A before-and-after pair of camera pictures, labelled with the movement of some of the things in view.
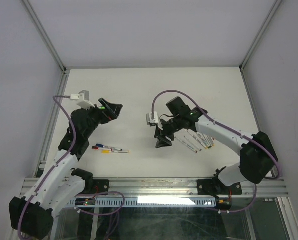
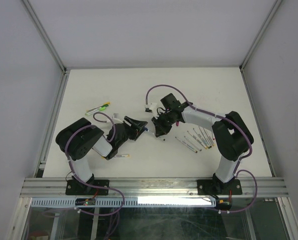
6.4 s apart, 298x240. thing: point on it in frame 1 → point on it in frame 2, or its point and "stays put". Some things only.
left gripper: x=114 y=108 → x=135 y=132
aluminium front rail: x=128 y=187 stays put
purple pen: x=186 y=145 stays put
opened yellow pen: x=213 y=143 stays put
